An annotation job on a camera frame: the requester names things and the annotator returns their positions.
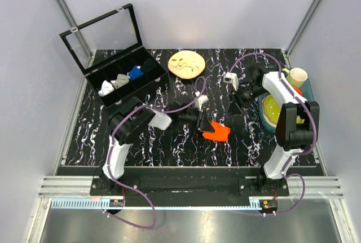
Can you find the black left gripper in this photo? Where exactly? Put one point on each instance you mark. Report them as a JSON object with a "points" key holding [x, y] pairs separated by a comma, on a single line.
{"points": [[202, 123]]}

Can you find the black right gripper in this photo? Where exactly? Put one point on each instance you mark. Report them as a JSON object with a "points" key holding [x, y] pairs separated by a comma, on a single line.
{"points": [[236, 104]]}

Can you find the orange underwear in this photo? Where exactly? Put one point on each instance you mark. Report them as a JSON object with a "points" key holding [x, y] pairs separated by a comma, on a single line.
{"points": [[220, 133]]}

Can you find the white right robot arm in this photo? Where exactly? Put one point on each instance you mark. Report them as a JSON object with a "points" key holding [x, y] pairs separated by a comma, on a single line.
{"points": [[297, 127]]}

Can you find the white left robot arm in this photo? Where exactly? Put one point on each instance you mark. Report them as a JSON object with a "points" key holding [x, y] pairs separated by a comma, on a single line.
{"points": [[134, 117]]}

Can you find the black rolled underwear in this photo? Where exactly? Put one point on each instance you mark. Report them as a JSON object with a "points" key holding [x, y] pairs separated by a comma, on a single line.
{"points": [[148, 66]]}

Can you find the blue rolled underwear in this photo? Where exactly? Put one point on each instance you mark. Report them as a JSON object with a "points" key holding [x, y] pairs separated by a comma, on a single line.
{"points": [[135, 73]]}

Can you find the grey rolled underwear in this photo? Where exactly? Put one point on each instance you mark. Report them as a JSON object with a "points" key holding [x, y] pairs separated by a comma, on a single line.
{"points": [[120, 81]]}

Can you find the white rolled underwear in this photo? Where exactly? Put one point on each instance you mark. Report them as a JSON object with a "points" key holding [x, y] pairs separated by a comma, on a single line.
{"points": [[106, 88]]}

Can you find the yellow-green dotted plate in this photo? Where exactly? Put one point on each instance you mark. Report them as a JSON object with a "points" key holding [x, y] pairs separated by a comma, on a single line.
{"points": [[270, 112]]}

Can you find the round wooden patterned plate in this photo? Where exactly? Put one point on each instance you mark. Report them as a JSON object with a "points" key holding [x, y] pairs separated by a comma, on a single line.
{"points": [[186, 64]]}

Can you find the orange mug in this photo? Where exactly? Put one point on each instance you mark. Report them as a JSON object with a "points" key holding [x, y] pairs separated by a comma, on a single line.
{"points": [[298, 90]]}

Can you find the blue transparent plastic bin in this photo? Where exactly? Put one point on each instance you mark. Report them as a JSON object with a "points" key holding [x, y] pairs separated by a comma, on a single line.
{"points": [[307, 93]]}

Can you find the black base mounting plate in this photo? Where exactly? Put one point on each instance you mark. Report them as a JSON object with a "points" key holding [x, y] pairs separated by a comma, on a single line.
{"points": [[244, 181]]}

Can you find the black compartment box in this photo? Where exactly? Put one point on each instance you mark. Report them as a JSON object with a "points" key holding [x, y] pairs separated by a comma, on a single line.
{"points": [[116, 47]]}

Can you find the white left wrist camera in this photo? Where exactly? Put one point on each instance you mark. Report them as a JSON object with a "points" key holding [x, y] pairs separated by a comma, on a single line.
{"points": [[201, 99]]}

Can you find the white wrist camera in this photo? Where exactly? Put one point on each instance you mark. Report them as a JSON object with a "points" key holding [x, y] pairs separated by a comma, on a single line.
{"points": [[201, 99], [231, 78]]}

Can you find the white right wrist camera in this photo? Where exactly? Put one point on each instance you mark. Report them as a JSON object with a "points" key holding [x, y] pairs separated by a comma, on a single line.
{"points": [[231, 78]]}

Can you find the cream yellow-handled mug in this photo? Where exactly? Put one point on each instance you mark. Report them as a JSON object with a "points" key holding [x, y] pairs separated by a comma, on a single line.
{"points": [[296, 76]]}

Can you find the right aluminium frame post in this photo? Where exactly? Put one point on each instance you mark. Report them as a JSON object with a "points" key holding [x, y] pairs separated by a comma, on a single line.
{"points": [[303, 26]]}

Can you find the aluminium frame post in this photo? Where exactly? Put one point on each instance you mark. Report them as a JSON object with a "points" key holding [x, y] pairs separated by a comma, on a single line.
{"points": [[303, 26], [72, 23]]}

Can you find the left aluminium frame post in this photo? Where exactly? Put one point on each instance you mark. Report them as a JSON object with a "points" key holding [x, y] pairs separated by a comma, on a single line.
{"points": [[72, 23]]}

